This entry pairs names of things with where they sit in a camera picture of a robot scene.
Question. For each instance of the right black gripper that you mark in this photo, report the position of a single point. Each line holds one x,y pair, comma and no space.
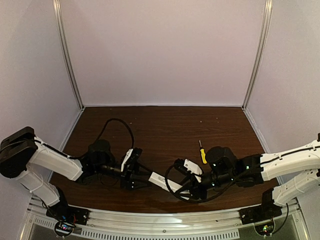
194,185

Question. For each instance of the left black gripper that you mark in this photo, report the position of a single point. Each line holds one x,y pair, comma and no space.
132,177

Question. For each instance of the white remote control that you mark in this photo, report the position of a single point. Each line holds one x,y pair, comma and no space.
160,181

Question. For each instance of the yellow handled screwdriver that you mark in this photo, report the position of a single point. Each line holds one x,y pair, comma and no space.
202,153

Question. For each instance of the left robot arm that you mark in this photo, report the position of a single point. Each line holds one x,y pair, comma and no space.
22,150

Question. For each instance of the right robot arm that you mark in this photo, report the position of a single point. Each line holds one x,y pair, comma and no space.
228,170

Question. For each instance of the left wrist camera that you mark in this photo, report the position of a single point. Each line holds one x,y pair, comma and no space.
130,161

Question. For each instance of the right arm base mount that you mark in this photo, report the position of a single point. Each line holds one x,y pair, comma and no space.
262,218

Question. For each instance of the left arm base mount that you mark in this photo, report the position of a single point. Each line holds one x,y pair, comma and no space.
67,219

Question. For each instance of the front aluminium rail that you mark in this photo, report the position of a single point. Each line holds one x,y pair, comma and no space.
212,225

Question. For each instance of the left aluminium frame post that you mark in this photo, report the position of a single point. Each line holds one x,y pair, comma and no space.
65,53

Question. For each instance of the aluminium frame post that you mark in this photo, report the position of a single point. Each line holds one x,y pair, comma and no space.
263,36
65,53

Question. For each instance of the right aluminium frame post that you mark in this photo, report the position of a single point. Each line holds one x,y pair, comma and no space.
263,36

